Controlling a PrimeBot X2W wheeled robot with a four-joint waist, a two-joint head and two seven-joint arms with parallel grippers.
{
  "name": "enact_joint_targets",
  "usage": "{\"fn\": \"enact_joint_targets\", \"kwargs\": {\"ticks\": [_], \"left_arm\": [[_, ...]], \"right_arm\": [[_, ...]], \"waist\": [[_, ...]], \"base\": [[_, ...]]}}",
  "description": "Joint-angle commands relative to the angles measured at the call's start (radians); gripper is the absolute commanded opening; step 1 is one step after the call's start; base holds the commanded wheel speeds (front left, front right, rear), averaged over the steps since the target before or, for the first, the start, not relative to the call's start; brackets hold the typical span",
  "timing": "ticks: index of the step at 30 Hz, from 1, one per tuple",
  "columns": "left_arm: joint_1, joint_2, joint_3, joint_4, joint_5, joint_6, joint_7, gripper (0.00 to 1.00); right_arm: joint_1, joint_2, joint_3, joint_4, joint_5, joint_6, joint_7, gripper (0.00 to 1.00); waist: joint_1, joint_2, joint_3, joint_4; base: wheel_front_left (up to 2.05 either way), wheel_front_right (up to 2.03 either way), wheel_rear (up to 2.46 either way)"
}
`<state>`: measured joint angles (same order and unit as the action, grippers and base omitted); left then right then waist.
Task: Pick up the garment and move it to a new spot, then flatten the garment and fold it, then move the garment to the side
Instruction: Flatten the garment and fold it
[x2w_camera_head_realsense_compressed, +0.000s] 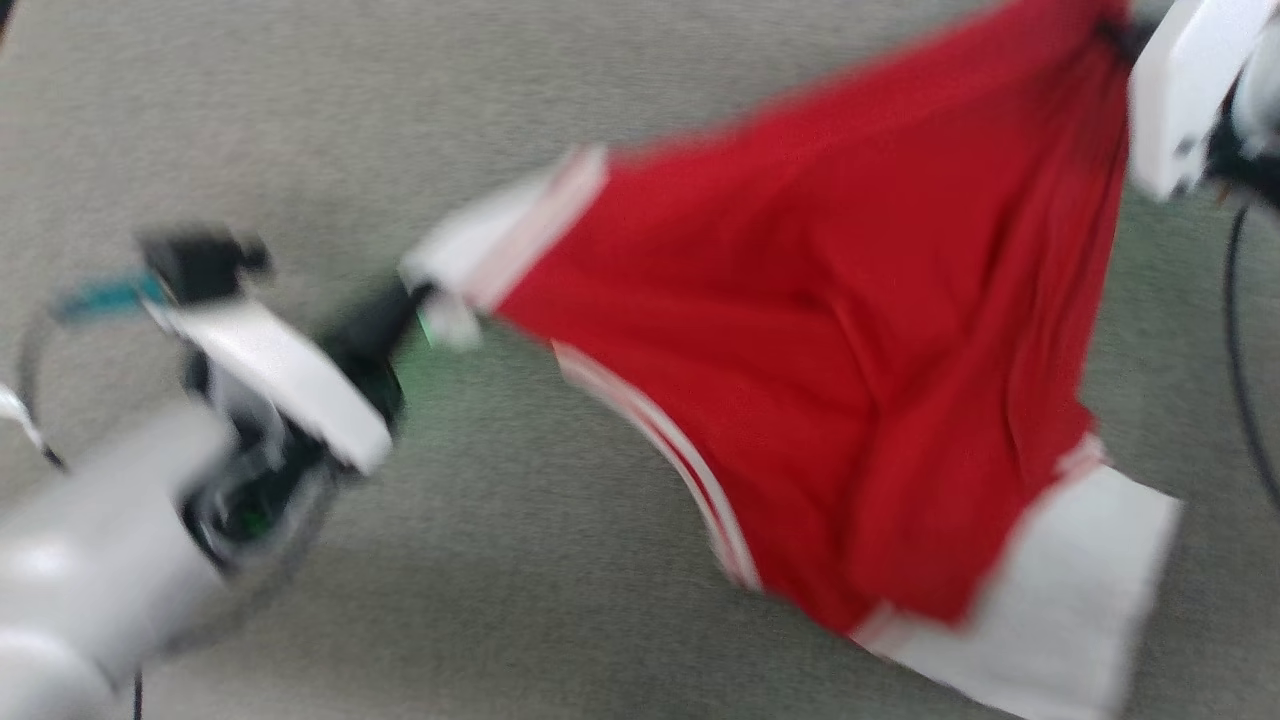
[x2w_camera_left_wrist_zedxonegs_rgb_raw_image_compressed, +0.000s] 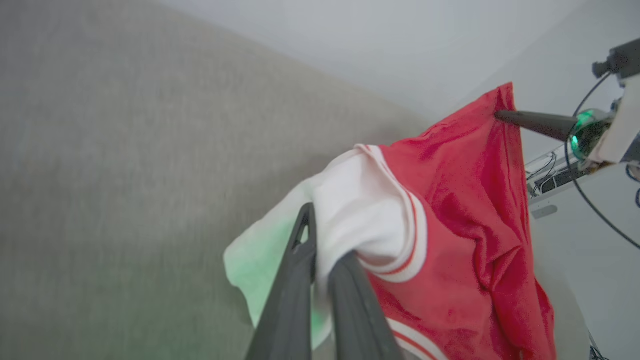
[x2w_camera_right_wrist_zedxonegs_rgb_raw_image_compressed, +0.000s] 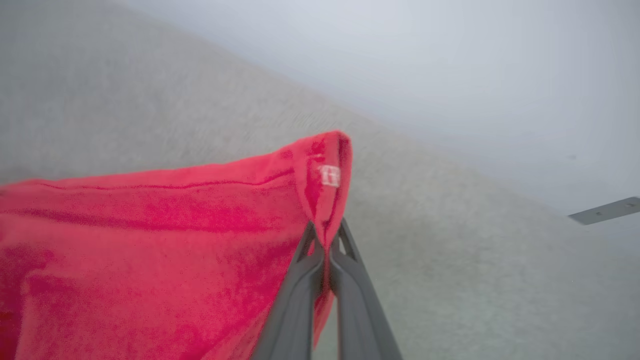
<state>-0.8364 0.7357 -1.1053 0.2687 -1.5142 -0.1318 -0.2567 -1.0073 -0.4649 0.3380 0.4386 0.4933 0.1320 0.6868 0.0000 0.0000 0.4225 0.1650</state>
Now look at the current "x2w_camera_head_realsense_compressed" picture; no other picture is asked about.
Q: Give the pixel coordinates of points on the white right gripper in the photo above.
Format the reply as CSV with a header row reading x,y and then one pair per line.
x,y
1185,90

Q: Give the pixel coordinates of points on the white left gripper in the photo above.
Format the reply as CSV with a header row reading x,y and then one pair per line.
x,y
290,385

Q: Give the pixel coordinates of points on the red and white garment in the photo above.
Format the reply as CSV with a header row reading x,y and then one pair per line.
x,y
850,300

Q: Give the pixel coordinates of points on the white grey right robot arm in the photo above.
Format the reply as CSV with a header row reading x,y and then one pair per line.
x,y
1262,105

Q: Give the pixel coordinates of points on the teal left camera connector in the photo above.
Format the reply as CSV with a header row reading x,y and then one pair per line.
x,y
105,295

